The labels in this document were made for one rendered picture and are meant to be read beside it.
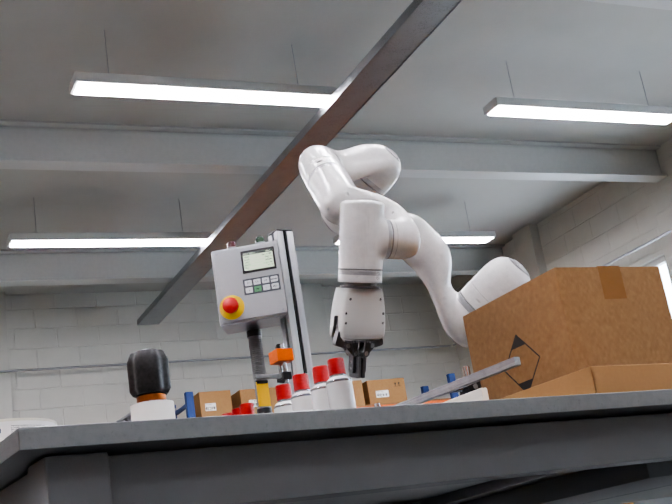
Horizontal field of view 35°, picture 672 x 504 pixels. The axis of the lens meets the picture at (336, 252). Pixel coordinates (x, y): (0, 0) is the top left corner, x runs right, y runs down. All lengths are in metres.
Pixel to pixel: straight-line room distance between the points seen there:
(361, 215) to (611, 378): 0.75
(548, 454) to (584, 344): 0.57
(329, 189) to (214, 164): 5.03
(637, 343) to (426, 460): 0.80
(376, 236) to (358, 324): 0.17
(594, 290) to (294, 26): 4.48
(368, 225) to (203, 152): 5.29
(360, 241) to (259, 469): 0.96
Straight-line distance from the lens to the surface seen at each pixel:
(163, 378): 2.21
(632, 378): 1.43
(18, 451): 0.98
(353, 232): 2.00
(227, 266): 2.59
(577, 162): 8.73
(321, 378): 2.16
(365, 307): 2.02
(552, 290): 1.88
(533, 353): 1.93
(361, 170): 2.38
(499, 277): 2.44
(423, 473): 1.20
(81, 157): 7.01
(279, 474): 1.11
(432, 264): 2.44
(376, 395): 10.43
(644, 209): 9.40
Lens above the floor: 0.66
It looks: 17 degrees up
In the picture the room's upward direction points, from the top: 9 degrees counter-clockwise
